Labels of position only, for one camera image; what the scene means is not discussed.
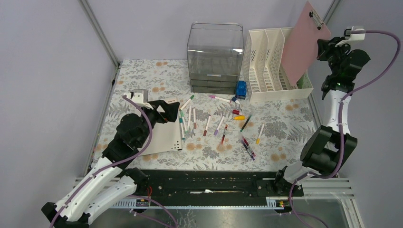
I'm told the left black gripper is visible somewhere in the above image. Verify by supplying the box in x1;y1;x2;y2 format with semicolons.
136;100;180;147

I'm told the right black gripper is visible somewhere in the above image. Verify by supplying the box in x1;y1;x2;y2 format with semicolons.
316;37;352;76

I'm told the pink clipboard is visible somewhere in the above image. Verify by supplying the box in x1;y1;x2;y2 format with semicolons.
281;1;331;86

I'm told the yellow small bottle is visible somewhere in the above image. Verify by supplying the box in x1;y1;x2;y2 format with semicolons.
233;115;246;120

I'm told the clear acrylic drawer organizer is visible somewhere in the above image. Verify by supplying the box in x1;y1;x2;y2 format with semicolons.
187;22;244;95

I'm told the green clipboard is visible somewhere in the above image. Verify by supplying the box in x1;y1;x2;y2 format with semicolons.
296;73;312;89

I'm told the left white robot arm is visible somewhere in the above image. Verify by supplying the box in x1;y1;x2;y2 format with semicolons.
41;96;180;228

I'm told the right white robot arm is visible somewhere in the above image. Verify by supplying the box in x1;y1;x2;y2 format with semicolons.
270;37;370;196

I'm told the teal cap white marker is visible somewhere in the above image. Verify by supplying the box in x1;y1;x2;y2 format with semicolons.
179;117;185;141

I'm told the rust cap white marker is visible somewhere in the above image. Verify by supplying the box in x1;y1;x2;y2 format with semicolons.
192;108;197;129

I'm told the green cap white marker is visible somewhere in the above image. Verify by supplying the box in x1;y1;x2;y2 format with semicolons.
180;95;194;110

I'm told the brown cap white marker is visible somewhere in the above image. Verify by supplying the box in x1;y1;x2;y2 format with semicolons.
203;115;211;137

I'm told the pink cap white marker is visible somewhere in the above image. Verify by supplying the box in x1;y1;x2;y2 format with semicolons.
208;95;232;104

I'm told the purple cap white marker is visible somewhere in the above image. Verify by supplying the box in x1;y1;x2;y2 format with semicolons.
213;116;225;136

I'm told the floral table mat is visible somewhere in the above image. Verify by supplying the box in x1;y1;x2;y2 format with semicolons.
91;60;316;171

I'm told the red gel pen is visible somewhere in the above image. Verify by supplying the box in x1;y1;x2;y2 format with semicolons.
220;124;228;145

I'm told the blue stapler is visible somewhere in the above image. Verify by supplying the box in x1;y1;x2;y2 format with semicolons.
235;80;247;100

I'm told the white mesh file rack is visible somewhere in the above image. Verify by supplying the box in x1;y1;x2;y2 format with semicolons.
241;27;313;103

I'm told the pink gel pen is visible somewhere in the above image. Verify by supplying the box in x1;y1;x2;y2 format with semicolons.
242;136;256;157

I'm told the yellow cap white marker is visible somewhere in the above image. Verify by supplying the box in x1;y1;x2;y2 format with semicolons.
255;123;265;144

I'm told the dark purple gel pen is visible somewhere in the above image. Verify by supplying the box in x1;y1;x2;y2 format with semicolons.
241;141;255;161

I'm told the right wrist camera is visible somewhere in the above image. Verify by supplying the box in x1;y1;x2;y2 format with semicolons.
344;26;366;42

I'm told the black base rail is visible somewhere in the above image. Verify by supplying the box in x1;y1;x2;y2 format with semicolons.
88;168;341;208

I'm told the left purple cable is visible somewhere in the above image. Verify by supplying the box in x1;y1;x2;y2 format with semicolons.
49;95;183;228

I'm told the purple cable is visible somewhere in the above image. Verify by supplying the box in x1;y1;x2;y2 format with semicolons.
288;29;402;228
49;95;183;228

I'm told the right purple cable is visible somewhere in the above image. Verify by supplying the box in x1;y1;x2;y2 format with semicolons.
288;29;402;228

